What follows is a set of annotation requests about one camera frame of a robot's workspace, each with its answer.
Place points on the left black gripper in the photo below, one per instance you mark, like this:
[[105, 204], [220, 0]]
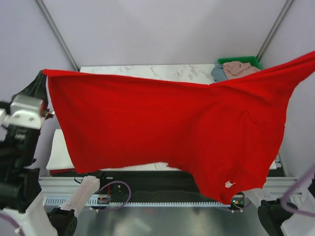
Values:
[[38, 87]]

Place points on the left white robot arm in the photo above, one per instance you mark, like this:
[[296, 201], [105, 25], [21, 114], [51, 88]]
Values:
[[21, 199]]

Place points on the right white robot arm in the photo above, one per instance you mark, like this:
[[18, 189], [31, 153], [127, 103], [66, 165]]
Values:
[[283, 217]]

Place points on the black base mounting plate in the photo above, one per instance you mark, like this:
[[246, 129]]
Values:
[[150, 181]]

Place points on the light blue t-shirt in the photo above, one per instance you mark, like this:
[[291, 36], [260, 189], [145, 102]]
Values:
[[218, 73]]

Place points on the pink t-shirt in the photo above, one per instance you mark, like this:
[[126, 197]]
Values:
[[237, 69]]

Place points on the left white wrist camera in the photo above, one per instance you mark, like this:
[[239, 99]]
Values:
[[24, 111]]

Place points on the left aluminium corner post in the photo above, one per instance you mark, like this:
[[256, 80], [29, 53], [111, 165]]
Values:
[[56, 33]]

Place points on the aluminium corner post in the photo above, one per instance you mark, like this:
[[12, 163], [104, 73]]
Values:
[[56, 33], [275, 27]]

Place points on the aluminium frame rail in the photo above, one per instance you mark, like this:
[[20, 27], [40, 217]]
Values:
[[273, 187]]

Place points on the grey slotted cable duct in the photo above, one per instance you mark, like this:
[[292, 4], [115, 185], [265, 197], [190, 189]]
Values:
[[95, 201]]

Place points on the right aluminium corner post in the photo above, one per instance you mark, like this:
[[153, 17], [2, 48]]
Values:
[[275, 27]]

